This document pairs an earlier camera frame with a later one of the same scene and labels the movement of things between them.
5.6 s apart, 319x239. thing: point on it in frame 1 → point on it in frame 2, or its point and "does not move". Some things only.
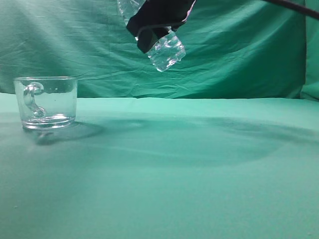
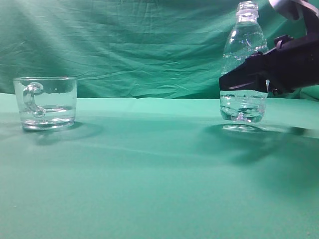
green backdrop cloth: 234,49 does not move
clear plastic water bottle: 168,52 → 246,39
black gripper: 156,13 → 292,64
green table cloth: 163,168 does not move
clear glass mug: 47,102 does not move
